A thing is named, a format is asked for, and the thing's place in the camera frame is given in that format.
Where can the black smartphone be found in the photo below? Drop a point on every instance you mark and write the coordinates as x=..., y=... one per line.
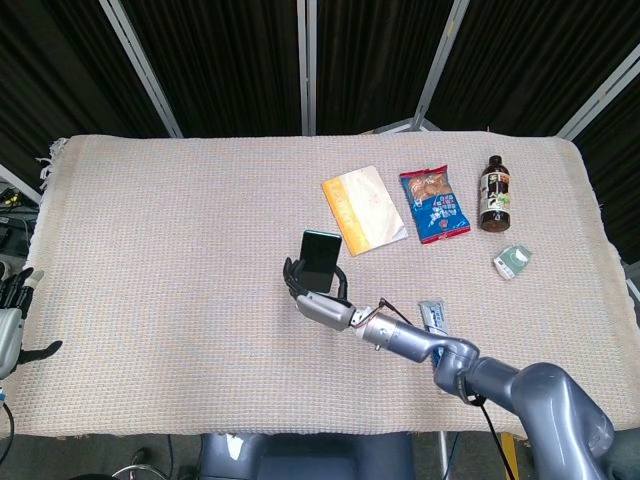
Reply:
x=319, y=260

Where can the yellow floor tape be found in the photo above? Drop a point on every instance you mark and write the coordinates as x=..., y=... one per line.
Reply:
x=508, y=445

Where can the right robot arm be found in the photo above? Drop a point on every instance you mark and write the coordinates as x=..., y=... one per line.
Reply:
x=500, y=380

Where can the blue snack bag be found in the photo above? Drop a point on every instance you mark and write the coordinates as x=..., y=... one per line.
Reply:
x=434, y=204

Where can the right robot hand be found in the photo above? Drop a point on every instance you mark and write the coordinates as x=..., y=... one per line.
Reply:
x=320, y=300

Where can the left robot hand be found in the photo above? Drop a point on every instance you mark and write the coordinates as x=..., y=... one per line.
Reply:
x=10, y=320

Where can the pink woven tablecloth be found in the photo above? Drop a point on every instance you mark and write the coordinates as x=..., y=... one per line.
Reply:
x=175, y=300

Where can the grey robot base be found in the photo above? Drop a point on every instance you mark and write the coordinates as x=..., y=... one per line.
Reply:
x=305, y=457

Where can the dark brown drink bottle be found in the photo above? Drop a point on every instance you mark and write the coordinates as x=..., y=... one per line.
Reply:
x=495, y=196

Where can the blue white toothpaste tube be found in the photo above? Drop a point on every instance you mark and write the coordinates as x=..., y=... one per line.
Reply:
x=433, y=316

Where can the white framed black screen panel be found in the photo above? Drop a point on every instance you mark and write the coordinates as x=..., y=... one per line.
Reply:
x=65, y=75
x=240, y=65
x=550, y=70
x=380, y=60

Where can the orange and white booklet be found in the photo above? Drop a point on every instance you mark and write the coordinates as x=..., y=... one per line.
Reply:
x=365, y=210

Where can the small green white packet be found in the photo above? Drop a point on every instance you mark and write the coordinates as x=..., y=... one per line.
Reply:
x=512, y=261

